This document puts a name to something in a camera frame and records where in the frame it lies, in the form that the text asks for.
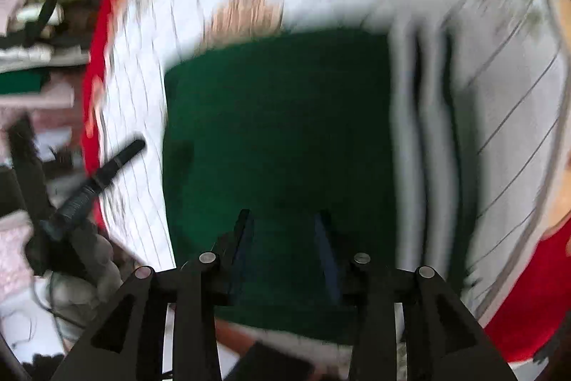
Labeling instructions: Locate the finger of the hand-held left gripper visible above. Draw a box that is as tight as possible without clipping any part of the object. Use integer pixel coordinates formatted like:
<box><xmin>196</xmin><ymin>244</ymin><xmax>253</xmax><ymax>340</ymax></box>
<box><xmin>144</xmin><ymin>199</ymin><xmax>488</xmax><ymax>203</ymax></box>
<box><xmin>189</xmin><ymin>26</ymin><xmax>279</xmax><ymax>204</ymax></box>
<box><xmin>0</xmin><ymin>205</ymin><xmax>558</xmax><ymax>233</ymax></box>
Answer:
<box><xmin>6</xmin><ymin>115</ymin><xmax>52</xmax><ymax>230</ymax></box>
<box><xmin>38</xmin><ymin>137</ymin><xmax>148</xmax><ymax>241</ymax></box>

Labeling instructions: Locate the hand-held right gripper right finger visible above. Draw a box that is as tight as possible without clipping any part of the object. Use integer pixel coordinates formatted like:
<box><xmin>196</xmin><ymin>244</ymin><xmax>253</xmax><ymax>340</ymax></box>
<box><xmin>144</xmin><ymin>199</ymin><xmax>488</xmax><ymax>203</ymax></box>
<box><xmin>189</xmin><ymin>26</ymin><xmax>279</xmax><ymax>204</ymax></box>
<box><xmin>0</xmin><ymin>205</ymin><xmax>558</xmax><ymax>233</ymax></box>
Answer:
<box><xmin>312</xmin><ymin>211</ymin><xmax>518</xmax><ymax>381</ymax></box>

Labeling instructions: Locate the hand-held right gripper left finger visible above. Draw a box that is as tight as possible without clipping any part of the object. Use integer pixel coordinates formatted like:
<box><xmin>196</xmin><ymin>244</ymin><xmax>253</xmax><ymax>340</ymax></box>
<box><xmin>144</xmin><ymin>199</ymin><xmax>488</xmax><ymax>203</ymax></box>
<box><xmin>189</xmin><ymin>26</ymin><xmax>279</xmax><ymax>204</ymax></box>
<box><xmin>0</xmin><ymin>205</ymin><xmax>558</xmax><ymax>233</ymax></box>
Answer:
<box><xmin>50</xmin><ymin>209</ymin><xmax>257</xmax><ymax>381</ymax></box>

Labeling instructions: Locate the green and white varsity jacket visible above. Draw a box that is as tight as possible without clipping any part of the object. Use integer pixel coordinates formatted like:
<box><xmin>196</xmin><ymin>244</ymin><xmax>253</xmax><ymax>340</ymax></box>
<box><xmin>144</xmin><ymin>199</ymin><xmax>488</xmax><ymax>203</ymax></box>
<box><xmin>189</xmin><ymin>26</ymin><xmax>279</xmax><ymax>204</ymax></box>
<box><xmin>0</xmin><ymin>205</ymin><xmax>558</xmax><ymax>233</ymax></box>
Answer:
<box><xmin>163</xmin><ymin>21</ymin><xmax>480</xmax><ymax>344</ymax></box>

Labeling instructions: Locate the green garment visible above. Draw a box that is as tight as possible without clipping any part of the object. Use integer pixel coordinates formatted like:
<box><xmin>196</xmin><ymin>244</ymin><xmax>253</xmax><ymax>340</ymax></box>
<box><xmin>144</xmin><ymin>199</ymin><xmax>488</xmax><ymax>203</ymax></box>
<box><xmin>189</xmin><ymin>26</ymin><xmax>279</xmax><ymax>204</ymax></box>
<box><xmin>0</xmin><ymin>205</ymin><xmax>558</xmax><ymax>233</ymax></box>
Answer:
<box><xmin>0</xmin><ymin>71</ymin><xmax>51</xmax><ymax>96</ymax></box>

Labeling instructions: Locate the red floral blanket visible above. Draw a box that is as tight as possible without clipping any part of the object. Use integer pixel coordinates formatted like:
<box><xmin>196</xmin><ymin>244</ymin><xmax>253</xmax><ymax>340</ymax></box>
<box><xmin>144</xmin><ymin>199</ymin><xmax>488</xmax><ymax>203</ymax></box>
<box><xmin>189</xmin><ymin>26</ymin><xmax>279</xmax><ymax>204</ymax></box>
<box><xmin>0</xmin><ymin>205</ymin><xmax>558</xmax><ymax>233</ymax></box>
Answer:
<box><xmin>81</xmin><ymin>0</ymin><xmax>571</xmax><ymax>364</ymax></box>

